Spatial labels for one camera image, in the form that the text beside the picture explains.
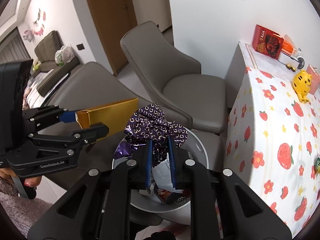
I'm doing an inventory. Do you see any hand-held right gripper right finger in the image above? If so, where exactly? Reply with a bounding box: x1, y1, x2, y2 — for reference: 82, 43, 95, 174
167, 136, 293, 240

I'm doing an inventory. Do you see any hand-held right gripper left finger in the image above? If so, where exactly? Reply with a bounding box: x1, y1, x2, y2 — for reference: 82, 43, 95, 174
27, 139, 154, 240

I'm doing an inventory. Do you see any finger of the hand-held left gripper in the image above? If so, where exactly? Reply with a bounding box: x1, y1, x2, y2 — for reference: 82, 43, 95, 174
22, 106, 77, 134
27, 123, 110, 155

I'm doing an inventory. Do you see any gold box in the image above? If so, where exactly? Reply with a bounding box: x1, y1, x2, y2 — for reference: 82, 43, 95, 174
75, 97, 139, 137

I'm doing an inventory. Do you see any grey round bowl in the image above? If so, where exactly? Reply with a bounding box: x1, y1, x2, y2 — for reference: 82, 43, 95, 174
112, 127, 208, 225

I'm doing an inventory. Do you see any purple foil wrapper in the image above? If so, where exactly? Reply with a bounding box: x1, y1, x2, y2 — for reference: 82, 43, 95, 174
112, 103, 190, 195

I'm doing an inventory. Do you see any person's left forearm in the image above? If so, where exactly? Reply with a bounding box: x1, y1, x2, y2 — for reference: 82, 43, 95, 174
0, 179, 54, 238

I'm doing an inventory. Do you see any person's left hand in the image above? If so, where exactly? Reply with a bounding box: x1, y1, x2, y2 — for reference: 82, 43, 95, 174
23, 176, 42, 189

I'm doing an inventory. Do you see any floral blanket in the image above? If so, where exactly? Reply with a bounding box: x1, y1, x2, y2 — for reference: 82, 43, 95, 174
22, 75, 50, 110

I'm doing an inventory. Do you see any red snack packet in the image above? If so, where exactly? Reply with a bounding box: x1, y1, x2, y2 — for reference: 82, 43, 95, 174
153, 185, 177, 204

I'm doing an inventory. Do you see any grey cushion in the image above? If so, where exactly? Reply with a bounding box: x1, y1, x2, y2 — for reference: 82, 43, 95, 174
36, 64, 84, 97

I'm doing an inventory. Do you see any grey leather chair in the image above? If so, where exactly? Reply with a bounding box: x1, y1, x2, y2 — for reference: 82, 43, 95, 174
120, 21, 228, 137
22, 62, 224, 227

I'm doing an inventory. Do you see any grey curtain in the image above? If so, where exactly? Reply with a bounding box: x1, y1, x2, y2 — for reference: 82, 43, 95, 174
0, 27, 29, 65

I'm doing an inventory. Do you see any white plastic bag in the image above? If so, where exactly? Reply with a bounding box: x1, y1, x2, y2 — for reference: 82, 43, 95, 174
54, 43, 75, 64

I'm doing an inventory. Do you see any grey sofa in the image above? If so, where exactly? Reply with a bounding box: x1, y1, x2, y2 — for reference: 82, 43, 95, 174
32, 30, 80, 73

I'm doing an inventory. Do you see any floral tablecloth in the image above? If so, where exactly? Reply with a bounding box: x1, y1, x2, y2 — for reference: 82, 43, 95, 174
224, 66, 320, 235

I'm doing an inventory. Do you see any wooden door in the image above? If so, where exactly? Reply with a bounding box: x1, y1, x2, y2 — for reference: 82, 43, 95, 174
82, 0, 138, 77

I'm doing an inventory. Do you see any red printed box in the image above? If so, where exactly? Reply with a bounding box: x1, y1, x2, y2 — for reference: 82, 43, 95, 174
252, 24, 284, 60

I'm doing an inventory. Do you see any yellow tiger toy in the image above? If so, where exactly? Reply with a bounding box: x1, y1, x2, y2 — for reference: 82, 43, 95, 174
292, 70, 314, 103

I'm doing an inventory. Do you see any white small appliance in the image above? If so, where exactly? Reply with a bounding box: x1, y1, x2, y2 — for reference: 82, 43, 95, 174
278, 49, 306, 70

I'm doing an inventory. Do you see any orange packet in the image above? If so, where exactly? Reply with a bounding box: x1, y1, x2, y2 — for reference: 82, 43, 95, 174
281, 34, 300, 54

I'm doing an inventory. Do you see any pink box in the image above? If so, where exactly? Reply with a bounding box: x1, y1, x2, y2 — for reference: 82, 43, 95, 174
306, 64, 320, 95

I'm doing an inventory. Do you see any pink wall decoration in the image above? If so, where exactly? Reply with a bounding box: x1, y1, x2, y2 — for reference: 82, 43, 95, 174
22, 7, 47, 42

